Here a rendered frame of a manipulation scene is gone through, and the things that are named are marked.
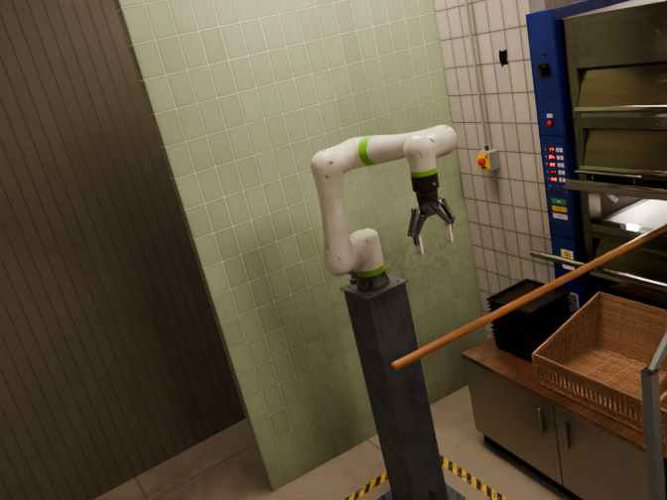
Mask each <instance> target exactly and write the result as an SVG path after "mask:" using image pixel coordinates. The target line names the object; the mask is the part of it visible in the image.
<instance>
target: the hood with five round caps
mask: <svg viewBox="0 0 667 500"><path fill-rule="evenodd" d="M573 25H574V36H575V48H576V59H577V68H584V67H595V66H607V65H619V64H630V63H653V62H664V61H667V1H664V2H658V3H652V4H647V5H641V6H635V7H630V8H624V9H618V10H613V11H607V12H601V13H595V14H591V15H585V16H579V17H574V18H573Z"/></svg>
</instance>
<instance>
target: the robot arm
mask: <svg viewBox="0 0 667 500"><path fill-rule="evenodd" d="M457 142H458V136H457V134H456V132H455V130H454V129H453V128H451V127H450V126H447V125H438V126H435V127H432V128H429V129H425V130H421V131H417V132H412V133H406V134H397V135H374V136H363V137H355V138H350V139H348V140H346V141H344V142H342V143H340V144H339V145H336V146H334V147H331V148H328V149H325V150H321V151H319V152H317V153H316V154H315V155H314V156H313V158H312V161H311V170H312V173H313V177H314V180H315V184H316V188H317V192H318V197H319V202H320V208H321V214H322V222H323V233H324V264H325V267H326V269H327V270H328V271H329V272H330V273H331V274H333V275H336V276H343V275H346V274H350V275H351V279H350V283H351V284H353V285H354V284H356V286H357V288H358V289H359V290H360V291H364V292H370V291H376V290H379V289H382V288H384V287H386V286H387V285H388V284H389V283H390V279H389V277H388V276H387V274H386V273H385V270H384V261H383V256H382V251H381V246H380V241H379V237H378V233H377V232H376V231H375V230H373V229H361V230H358V231H355V232H353V233H352V234H350V235H349V233H348V228H347V223H346V216H345V208H344V198H343V175H344V173H346V172H348V171H350V170H354V169H357V168H363V167H369V166H374V165H378V164H383V163H386V162H390V161H394V160H398V159H403V158H406V160H407V163H408V166H409V170H410V176H411V182H412V188H413V191H414V192H415V193H416V197H417V201H418V203H419V207H417V208H412V209H411V212H412V215H411V220H410V224H409V229H408V234H407V235H408V236H411V237H413V240H414V244H415V245H416V248H417V253H418V254H421V255H424V251H423V245H422V239H421V235H419V234H420V232H421V229H422V227H423V225H424V222H425V220H426V219H427V217H430V216H431V215H435V214H438V215H439V216H440V217H441V218H442V219H443V220H444V221H446V222H447V223H444V224H445V230H446V237H447V241H448V242H452V243H453V242H454V240H453V233H452V232H453V224H454V220H456V217H455V215H454V214H453V212H452V211H451V209H450V208H449V206H448V205H447V201H446V199H445V198H441V197H440V198H439V195H438V190H437V188H438V187H439V186H440V185H439V178H438V172H437V165H436V159H437V158H440V157H443V156H445V155H448V154H450V153H451V152H452V151H453V150H454V149H455V147H456V145H457ZM439 205H441V207H442V209H443V210H444V212H445V213H446V214H444V213H443V212H442V211H441V210H440V209H439ZM419 211H420V212H419ZM419 213H420V214H419ZM423 215H424V216H423ZM418 216H419V218H418Z"/></svg>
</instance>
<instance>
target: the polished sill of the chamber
mask: <svg viewBox="0 0 667 500"><path fill-rule="evenodd" d="M651 230H653V228H647V227H641V226H635V225H630V224H624V223H618V222H612V221H606V220H598V221H596V222H593V223H592V231H594V232H599V233H604V234H609V235H615V236H620V237H625V238H630V239H636V238H637V237H639V236H641V235H643V234H645V233H647V232H649V231H651ZM646 242H651V243H656V244H661V245H667V231H665V232H663V233H662V234H660V235H658V236H656V237H654V238H652V239H650V240H648V241H646Z"/></svg>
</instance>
